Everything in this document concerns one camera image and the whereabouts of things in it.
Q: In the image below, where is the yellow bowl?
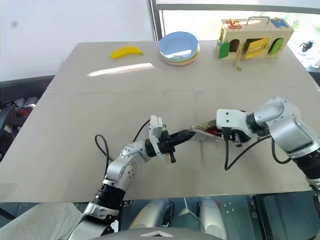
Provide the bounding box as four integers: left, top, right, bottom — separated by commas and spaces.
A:
160, 47, 201, 64

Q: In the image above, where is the green bowl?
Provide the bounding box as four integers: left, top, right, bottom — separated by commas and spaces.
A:
160, 42, 201, 62

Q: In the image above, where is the thin white cable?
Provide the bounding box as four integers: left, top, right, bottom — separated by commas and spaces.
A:
183, 197, 204, 225

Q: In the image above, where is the red and white device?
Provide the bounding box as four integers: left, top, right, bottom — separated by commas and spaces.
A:
14, 96, 39, 117

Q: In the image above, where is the yellow toy banana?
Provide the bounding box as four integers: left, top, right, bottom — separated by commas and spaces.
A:
110, 45, 145, 61

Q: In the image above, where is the blue bowl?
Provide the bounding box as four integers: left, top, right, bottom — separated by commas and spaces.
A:
158, 31, 200, 61

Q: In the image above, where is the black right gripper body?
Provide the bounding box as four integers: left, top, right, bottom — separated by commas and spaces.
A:
219, 126, 253, 149

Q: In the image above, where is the grey window frame post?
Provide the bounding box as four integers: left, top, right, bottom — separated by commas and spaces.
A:
148, 0, 166, 43

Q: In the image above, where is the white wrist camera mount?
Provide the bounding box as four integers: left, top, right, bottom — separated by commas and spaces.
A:
148, 115, 168, 158
215, 108, 251, 131

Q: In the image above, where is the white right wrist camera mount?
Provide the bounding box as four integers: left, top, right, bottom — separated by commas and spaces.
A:
215, 108, 251, 131

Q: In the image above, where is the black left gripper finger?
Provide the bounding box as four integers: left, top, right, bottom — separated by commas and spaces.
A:
171, 129, 196, 139
172, 136, 194, 147

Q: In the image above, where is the gold metal chain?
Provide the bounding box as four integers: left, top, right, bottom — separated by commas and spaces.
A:
233, 42, 244, 73

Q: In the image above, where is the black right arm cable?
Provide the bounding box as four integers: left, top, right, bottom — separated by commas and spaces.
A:
223, 127, 292, 172

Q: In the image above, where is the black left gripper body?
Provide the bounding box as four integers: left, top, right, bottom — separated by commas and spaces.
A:
157, 129, 177, 164

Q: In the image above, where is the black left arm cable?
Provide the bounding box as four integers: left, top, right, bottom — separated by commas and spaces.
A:
94, 119, 152, 166

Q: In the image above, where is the silver rounded robot leg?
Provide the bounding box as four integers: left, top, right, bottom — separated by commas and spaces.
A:
128, 199, 175, 230
198, 197, 229, 240

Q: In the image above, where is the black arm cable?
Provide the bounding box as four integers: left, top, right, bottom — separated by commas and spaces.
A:
94, 119, 152, 166
223, 127, 292, 172

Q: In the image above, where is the small black device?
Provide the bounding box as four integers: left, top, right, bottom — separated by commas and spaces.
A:
300, 39, 315, 53

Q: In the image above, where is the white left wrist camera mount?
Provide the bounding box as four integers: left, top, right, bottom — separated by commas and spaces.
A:
148, 115, 168, 158

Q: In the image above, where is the grey plaid pouch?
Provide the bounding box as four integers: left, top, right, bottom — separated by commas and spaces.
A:
187, 119, 227, 144

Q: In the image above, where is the dark grey robot torso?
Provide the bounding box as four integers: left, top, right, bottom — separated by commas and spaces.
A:
89, 225, 226, 240

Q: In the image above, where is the pink bowl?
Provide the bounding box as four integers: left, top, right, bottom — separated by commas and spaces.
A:
160, 51, 201, 68

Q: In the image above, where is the wooden lock toy box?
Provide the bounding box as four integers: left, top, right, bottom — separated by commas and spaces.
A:
215, 16, 295, 61

